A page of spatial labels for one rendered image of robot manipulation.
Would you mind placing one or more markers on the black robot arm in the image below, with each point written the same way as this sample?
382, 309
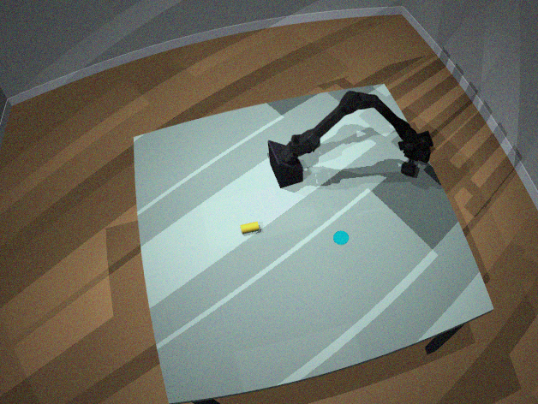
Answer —
352, 101

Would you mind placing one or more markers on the yellow cylinder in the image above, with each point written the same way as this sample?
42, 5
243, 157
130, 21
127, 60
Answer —
249, 227

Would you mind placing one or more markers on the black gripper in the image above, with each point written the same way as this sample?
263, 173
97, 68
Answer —
408, 168

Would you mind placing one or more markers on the cyan circle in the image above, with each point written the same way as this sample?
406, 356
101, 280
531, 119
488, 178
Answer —
340, 237

